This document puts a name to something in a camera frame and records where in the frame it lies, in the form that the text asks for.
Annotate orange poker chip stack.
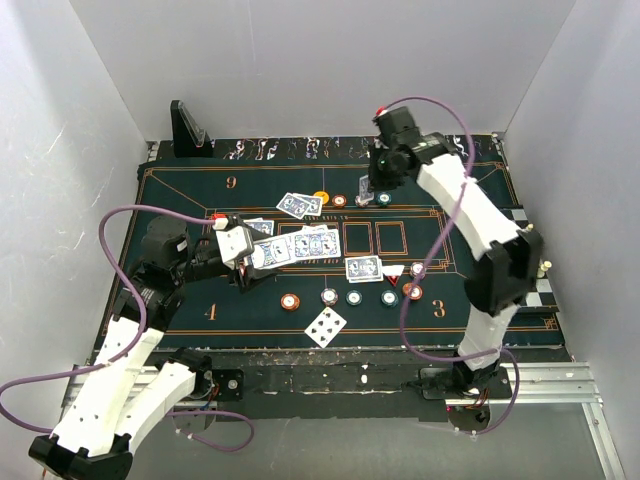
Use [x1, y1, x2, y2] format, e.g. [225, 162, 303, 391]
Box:
[280, 293, 300, 311]

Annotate green chips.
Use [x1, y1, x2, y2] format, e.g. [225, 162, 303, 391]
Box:
[376, 192, 391, 206]
[380, 290, 399, 308]

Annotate blue playing card deck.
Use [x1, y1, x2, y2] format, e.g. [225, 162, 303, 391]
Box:
[249, 234, 300, 270]

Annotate orange chips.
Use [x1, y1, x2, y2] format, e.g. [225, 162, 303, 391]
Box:
[402, 283, 423, 301]
[332, 194, 347, 208]

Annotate blue backed playing card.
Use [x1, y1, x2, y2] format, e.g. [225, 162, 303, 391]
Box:
[276, 192, 313, 219]

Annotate yellow big blind button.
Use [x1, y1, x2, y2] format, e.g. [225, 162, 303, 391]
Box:
[313, 191, 330, 205]

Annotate six of spades card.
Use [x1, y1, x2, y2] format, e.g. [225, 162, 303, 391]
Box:
[304, 307, 347, 348]

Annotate green poker chip stack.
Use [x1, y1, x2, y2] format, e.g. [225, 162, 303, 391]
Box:
[345, 290, 362, 306]

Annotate red triangular dealer button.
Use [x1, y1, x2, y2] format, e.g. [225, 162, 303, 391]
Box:
[382, 264, 404, 287]

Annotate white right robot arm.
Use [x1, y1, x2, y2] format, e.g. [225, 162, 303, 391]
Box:
[368, 103, 543, 398]

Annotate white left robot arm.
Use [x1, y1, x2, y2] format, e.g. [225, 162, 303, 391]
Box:
[29, 215, 269, 479]

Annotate dark green poker mat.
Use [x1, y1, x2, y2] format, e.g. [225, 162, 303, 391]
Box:
[102, 133, 566, 351]

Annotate black card shoe holder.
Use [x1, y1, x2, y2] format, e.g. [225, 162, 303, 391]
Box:
[170, 100, 213, 158]

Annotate white chess piece lower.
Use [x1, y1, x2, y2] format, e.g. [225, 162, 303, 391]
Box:
[537, 260, 552, 278]

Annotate black white chessboard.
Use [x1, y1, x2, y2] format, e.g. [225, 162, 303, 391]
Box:
[504, 205, 559, 314]

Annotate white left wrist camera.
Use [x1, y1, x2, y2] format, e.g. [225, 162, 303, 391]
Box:
[216, 225, 254, 269]

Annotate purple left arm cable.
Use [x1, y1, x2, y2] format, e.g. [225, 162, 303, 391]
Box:
[0, 204, 256, 452]

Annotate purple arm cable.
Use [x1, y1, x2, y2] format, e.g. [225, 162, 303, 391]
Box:
[384, 97, 520, 437]
[0, 204, 256, 452]

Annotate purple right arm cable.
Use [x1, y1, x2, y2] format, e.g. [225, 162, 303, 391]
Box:
[384, 97, 520, 437]

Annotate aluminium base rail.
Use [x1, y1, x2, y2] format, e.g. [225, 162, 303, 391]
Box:
[53, 359, 624, 479]

